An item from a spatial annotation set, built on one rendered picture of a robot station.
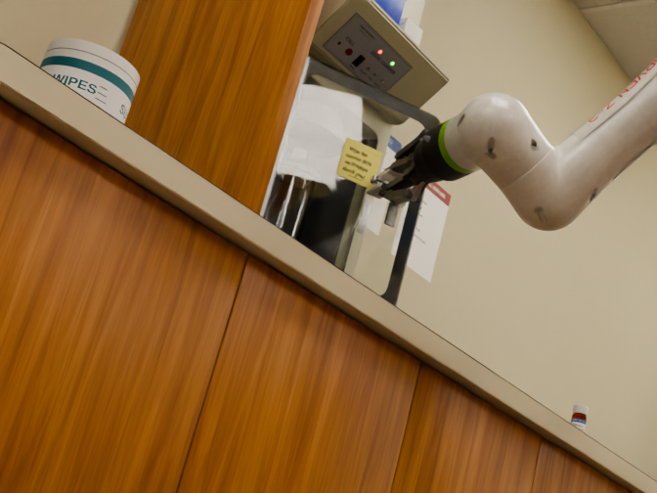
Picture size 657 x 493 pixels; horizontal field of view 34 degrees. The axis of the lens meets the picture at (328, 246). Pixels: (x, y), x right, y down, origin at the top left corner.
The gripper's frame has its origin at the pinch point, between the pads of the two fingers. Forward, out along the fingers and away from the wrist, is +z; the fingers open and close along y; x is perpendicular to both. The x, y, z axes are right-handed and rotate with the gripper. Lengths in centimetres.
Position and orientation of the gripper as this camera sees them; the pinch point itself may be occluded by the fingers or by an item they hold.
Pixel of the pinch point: (384, 184)
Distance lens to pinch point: 189.0
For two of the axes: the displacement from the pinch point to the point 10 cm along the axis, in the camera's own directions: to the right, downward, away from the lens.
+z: -4.3, 1.8, 8.9
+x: -8.7, -3.6, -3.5
